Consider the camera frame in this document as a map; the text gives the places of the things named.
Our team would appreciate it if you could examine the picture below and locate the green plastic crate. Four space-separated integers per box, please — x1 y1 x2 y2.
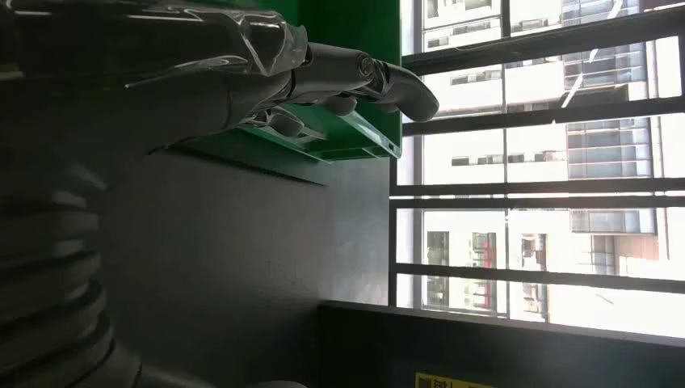
184 0 402 162

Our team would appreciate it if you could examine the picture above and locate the yellow warning label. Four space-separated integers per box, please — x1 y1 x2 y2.
414 372 496 388

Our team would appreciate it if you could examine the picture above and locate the black panel with yellow label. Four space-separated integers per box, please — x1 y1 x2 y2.
317 300 685 388

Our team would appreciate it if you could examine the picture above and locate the dark window frame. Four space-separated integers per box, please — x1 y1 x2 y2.
389 0 685 340

